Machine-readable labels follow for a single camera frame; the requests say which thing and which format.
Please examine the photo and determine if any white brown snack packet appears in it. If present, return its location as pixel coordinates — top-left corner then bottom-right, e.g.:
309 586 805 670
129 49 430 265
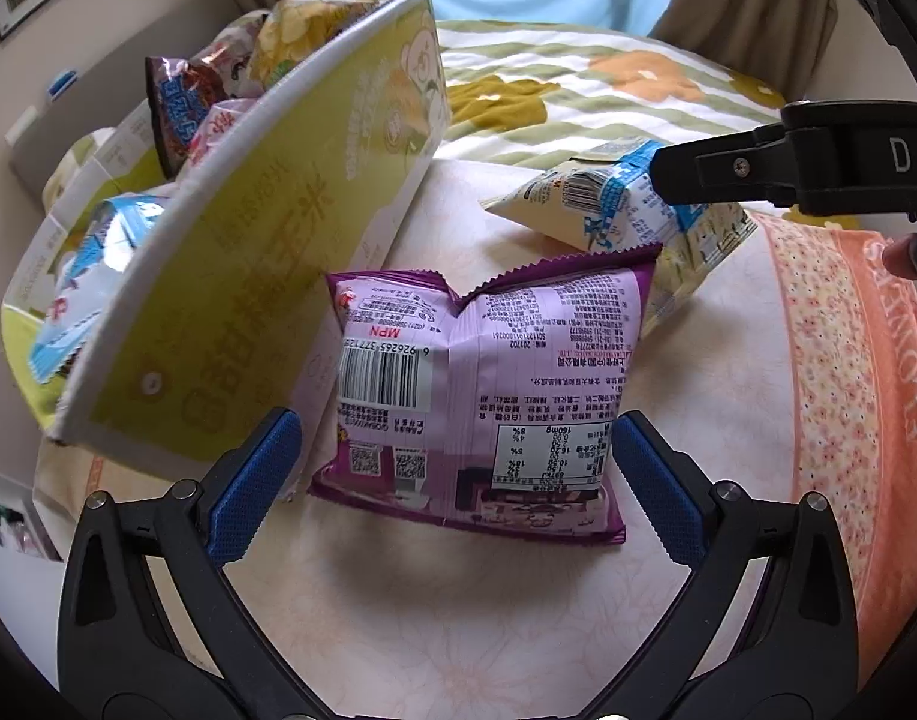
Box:
192 9 272 102

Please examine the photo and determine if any dark red snack packet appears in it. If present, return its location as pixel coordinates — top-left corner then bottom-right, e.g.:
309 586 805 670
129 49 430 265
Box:
145 52 242 181

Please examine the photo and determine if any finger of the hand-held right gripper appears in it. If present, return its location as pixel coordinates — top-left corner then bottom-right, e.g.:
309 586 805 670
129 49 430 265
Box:
649 124 804 207
825 0 917 102

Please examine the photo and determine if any cream and blue snack packet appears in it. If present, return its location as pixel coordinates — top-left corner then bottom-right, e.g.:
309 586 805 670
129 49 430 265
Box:
479 139 759 331

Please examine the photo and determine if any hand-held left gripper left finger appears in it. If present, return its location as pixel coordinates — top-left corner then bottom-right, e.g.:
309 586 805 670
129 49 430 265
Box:
57 406 335 720

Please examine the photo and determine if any green cardboard box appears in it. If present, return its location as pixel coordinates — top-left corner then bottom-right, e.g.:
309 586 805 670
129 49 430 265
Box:
1 0 452 466

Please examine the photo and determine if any purple snack packet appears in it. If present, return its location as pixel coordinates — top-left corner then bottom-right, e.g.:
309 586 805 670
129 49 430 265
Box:
308 244 665 545

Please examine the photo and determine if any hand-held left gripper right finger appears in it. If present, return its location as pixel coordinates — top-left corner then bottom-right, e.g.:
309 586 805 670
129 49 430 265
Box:
578 411 860 720

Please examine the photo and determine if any person's right hand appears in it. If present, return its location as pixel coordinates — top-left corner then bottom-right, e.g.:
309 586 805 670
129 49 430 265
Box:
882 229 917 361

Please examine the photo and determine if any blue and white snack packet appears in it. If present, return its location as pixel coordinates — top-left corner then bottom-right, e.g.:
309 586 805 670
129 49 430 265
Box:
29 193 176 385

